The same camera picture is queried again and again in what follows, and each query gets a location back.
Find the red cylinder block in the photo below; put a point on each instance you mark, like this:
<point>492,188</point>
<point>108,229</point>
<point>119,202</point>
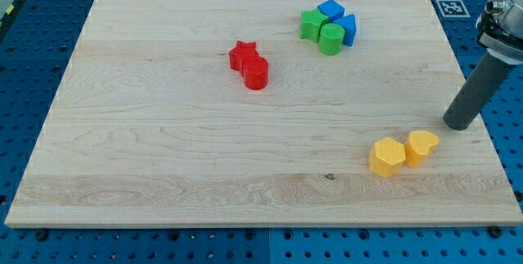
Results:
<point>255,71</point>

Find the white fiducial marker tag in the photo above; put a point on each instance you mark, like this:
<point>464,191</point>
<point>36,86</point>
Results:
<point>452,8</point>

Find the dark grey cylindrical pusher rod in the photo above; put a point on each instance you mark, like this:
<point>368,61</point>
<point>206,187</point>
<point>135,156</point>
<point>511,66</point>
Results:
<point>480,86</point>

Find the green star block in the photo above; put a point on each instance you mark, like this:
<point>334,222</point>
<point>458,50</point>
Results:
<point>311,23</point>

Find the yellow heart block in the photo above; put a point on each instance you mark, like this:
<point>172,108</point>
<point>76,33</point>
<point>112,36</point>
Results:
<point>418,146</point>

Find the blue triangular block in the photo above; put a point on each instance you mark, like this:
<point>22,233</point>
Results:
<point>348,23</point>

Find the wooden board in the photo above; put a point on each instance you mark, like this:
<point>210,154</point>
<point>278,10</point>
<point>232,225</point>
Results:
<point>151,127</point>

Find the green cylinder block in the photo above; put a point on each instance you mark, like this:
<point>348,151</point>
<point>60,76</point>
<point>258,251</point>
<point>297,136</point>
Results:
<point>331,39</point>

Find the yellow hexagon block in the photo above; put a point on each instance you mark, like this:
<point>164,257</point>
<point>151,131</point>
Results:
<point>386,157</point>

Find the red star block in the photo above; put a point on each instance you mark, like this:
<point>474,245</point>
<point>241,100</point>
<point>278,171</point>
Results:
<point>241,52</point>

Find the blue cube block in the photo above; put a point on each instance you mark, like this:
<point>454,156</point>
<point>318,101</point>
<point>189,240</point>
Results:
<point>332,9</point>

